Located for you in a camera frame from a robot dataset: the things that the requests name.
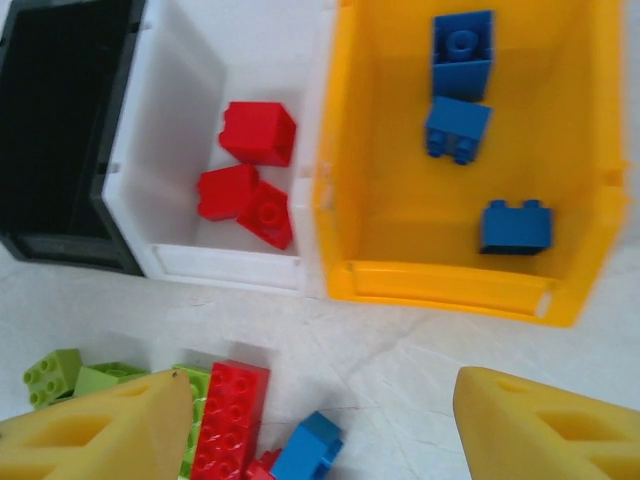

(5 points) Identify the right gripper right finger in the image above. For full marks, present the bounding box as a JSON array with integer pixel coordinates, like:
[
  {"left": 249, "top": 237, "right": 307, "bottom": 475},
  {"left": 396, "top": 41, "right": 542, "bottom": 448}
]
[{"left": 452, "top": 366, "right": 640, "bottom": 480}]

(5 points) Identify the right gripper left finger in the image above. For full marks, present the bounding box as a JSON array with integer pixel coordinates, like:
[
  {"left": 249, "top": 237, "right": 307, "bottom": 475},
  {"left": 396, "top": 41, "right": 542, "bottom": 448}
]
[{"left": 0, "top": 369, "right": 195, "bottom": 480}]

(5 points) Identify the green lego brick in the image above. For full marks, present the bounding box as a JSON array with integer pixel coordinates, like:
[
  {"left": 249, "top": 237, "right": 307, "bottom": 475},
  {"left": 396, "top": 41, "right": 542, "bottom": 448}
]
[
  {"left": 73, "top": 362, "right": 151, "bottom": 396},
  {"left": 22, "top": 348, "right": 84, "bottom": 406},
  {"left": 172, "top": 364, "right": 212, "bottom": 480}
]

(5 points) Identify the blue lego brick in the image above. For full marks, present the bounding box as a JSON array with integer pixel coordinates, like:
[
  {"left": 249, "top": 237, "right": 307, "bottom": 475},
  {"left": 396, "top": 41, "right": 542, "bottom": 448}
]
[
  {"left": 423, "top": 95, "right": 494, "bottom": 166},
  {"left": 269, "top": 410, "right": 346, "bottom": 480},
  {"left": 478, "top": 198, "right": 555, "bottom": 257},
  {"left": 430, "top": 9, "right": 497, "bottom": 109}
]

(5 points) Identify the long red lego brick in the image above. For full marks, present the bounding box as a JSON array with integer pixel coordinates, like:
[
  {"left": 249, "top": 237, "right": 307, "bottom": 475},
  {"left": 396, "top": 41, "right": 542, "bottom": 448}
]
[{"left": 189, "top": 358, "right": 271, "bottom": 480}]

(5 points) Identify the yellow plastic bin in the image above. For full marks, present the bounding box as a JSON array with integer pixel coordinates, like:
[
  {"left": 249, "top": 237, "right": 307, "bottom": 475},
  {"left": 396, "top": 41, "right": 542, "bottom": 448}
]
[{"left": 310, "top": 0, "right": 632, "bottom": 329}]

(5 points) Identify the white plastic bin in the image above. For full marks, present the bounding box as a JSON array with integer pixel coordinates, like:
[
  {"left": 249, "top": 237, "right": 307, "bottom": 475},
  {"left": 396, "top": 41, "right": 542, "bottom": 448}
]
[{"left": 102, "top": 0, "right": 336, "bottom": 297}]

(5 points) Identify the black plastic bin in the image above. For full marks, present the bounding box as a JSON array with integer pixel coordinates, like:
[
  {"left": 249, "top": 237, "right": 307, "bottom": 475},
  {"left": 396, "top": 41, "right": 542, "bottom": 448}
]
[{"left": 0, "top": 0, "right": 151, "bottom": 275}]

